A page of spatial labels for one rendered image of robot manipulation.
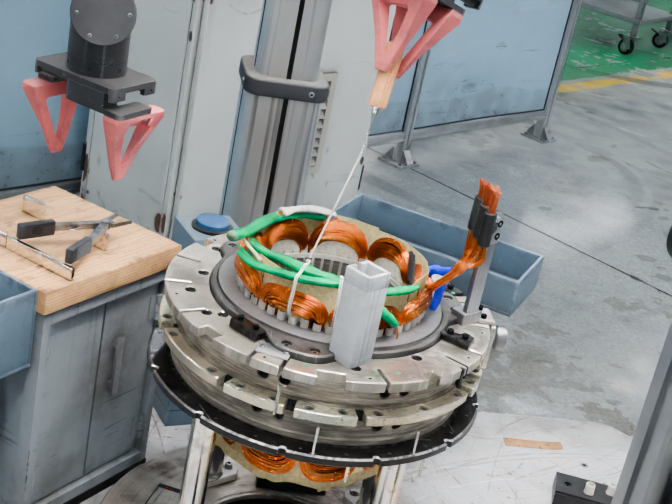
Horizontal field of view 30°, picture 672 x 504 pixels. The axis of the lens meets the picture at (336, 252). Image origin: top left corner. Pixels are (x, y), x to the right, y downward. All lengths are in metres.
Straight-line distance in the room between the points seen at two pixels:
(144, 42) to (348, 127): 0.75
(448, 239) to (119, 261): 0.46
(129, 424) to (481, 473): 0.46
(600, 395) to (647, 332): 0.55
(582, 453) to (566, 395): 1.88
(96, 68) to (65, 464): 0.43
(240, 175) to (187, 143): 1.85
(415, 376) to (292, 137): 0.59
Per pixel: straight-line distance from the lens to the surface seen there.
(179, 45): 3.45
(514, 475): 1.63
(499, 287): 1.45
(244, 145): 1.63
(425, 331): 1.18
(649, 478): 0.77
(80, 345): 1.30
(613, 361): 3.88
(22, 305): 1.21
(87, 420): 1.37
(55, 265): 1.25
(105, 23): 1.12
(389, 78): 1.14
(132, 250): 1.32
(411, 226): 1.58
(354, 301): 1.08
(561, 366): 3.75
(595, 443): 1.76
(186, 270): 1.23
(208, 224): 1.47
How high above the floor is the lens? 1.61
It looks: 23 degrees down
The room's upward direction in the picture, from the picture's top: 12 degrees clockwise
